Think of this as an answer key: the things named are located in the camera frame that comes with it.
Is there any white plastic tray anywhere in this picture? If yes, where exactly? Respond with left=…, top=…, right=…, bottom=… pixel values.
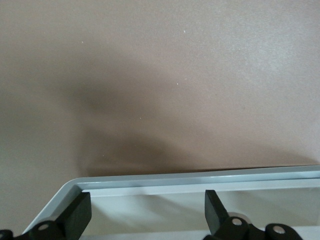
left=22, top=164, right=320, bottom=240

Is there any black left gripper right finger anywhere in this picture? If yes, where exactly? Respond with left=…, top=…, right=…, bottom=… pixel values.
left=203, top=189, right=304, bottom=240

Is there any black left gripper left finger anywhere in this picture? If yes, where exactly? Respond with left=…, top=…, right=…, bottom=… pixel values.
left=0, top=191, right=93, bottom=240

